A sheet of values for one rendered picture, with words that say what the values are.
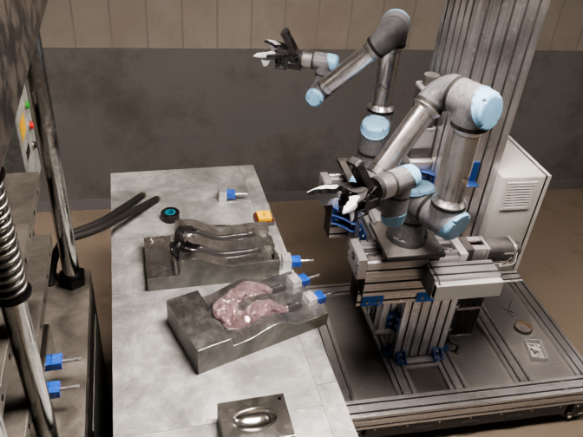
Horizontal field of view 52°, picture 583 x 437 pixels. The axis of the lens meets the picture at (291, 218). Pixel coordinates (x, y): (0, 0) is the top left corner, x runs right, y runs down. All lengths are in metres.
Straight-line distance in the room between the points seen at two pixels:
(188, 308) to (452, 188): 0.95
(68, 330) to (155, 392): 0.43
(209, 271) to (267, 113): 1.84
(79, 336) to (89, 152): 2.00
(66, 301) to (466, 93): 1.55
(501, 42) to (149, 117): 2.35
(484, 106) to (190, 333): 1.14
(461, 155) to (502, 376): 1.39
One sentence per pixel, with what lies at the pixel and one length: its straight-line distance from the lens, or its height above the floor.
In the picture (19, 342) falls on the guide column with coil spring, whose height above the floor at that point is 1.27.
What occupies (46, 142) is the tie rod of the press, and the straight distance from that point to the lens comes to 2.06.
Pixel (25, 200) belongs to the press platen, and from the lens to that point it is 1.97.
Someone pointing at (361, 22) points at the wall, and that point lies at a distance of 3.85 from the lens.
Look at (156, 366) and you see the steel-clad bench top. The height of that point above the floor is 0.80.
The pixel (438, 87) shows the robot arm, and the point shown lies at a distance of 1.93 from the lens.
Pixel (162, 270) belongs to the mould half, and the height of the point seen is 0.86.
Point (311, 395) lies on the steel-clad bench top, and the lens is 1.97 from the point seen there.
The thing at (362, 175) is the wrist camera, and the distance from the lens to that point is 1.65.
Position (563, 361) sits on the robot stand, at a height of 0.21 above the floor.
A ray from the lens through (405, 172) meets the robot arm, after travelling 1.78.
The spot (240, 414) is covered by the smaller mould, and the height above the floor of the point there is 0.86.
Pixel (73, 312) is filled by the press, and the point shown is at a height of 0.79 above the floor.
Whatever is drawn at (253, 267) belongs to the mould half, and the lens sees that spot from 2.30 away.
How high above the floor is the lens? 2.33
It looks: 35 degrees down
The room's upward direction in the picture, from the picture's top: 5 degrees clockwise
